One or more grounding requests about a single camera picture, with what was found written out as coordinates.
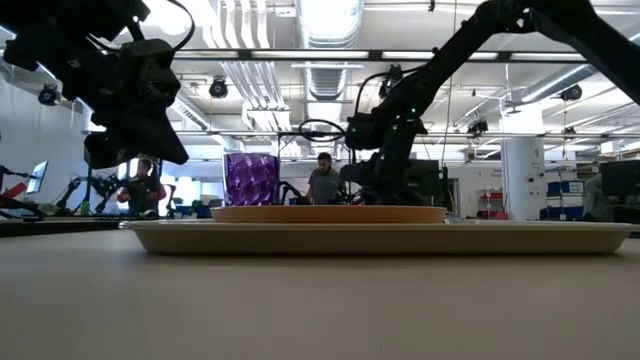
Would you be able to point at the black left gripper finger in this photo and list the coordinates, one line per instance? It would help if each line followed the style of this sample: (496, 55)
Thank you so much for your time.
(112, 150)
(155, 135)

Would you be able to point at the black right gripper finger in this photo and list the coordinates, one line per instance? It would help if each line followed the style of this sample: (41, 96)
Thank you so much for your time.
(367, 182)
(402, 187)

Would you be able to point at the orange plate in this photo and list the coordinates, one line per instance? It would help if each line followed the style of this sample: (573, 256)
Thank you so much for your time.
(325, 214)

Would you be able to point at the beige plastic tray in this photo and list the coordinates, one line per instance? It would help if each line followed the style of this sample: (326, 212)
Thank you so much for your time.
(350, 239)

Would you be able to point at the purple faceted cup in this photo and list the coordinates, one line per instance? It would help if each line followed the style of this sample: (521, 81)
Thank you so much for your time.
(251, 180)

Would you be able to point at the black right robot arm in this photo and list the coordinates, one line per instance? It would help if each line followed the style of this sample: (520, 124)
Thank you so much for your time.
(450, 55)

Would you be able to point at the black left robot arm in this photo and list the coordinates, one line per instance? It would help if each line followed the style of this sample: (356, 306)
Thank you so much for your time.
(60, 10)

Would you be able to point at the large black monitor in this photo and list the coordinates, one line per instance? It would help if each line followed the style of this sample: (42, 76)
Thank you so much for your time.
(431, 182)

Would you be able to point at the black hanging reel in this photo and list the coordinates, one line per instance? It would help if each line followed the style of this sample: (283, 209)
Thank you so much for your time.
(571, 92)
(218, 88)
(392, 75)
(477, 126)
(48, 95)

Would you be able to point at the person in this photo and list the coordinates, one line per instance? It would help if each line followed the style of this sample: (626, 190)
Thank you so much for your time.
(325, 182)
(142, 192)

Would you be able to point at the small bright computer monitor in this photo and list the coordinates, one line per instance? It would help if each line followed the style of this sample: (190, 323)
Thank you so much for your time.
(37, 176)

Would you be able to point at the red shelf unit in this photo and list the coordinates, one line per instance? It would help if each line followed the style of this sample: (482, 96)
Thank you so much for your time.
(491, 204)

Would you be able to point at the white pillar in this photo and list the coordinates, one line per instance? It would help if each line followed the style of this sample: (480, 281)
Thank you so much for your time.
(522, 175)

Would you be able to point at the blue storage bins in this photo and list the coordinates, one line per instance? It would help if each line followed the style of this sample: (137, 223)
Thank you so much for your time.
(565, 200)

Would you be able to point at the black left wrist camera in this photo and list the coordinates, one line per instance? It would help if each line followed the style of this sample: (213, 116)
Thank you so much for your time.
(150, 70)

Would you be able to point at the black frame light bar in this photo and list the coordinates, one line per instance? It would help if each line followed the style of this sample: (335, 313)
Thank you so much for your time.
(310, 55)

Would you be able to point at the silver ceiling duct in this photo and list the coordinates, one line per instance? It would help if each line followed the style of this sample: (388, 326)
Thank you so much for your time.
(327, 30)

